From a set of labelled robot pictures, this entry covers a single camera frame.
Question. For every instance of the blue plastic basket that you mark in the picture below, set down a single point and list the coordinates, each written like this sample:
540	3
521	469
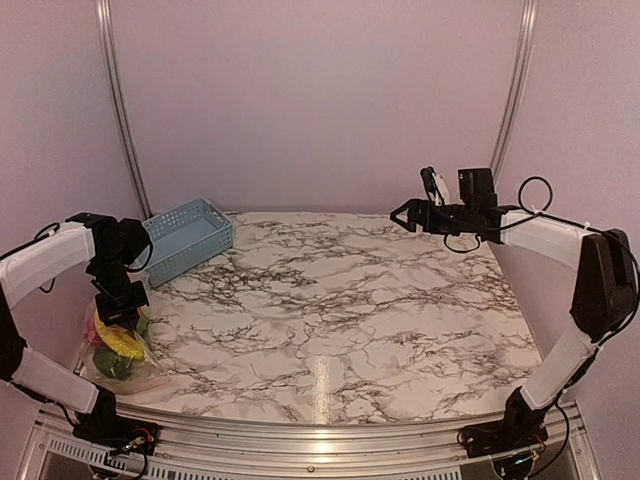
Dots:
184	237

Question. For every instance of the fake green lettuce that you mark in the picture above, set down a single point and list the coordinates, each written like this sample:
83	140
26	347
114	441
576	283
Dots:
142	325

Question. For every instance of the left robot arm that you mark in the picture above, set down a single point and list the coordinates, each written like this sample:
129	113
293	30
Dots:
105	249

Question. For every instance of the clear zip top bag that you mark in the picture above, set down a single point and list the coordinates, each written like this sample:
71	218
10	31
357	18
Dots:
148	374

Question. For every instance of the fake yellow banana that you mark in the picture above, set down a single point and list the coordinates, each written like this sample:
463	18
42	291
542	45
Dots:
122	341

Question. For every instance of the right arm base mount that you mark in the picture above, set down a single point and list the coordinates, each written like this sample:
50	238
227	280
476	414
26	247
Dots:
498	437

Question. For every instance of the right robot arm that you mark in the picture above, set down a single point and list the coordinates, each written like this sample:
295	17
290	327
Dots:
599	265

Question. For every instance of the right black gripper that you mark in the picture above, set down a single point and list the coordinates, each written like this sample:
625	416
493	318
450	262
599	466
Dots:
412	204

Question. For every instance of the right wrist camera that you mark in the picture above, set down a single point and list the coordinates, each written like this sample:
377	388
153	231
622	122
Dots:
434	186

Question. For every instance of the left aluminium corner post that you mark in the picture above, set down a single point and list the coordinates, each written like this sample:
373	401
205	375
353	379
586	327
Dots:
114	81

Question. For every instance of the aluminium front frame rail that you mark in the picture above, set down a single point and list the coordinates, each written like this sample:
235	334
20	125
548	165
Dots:
190	447

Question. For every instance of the aluminium corner post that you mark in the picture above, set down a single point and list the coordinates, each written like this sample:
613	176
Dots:
114	81
516	87

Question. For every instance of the right aluminium corner post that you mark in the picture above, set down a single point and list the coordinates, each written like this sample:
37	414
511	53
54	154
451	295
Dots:
516	87

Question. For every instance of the fake red food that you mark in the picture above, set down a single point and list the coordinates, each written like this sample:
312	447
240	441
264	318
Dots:
91	337

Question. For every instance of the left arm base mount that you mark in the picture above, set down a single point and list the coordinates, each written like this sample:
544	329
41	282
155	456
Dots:
127	435

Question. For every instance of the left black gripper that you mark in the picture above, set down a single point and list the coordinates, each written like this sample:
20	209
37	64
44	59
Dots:
125	317

